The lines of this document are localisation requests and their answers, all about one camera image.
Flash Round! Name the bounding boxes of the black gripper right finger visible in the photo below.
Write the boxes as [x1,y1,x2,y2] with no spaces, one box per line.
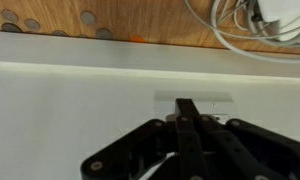
[189,98,300,180]

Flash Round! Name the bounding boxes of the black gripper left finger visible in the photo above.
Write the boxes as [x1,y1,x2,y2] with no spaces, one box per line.
[79,98,208,180]

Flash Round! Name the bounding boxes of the small orange object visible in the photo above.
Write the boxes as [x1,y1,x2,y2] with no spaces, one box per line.
[129,35,147,44]

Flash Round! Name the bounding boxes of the silver coin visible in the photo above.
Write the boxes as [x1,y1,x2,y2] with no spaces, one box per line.
[23,18,42,32]
[80,10,97,25]
[0,8,20,24]
[1,22,23,34]
[96,27,115,41]
[51,29,70,37]

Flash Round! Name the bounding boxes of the wooden shelf with white edge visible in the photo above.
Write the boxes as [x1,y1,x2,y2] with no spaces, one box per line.
[0,0,300,56]

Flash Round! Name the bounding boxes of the white power adapter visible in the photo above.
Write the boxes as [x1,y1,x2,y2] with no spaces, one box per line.
[256,0,300,43]

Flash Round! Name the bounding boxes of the white light switch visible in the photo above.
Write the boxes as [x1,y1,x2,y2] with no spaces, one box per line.
[153,91,238,123]

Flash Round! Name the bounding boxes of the tangled white cables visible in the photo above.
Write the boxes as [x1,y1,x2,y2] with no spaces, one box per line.
[184,0,300,64]

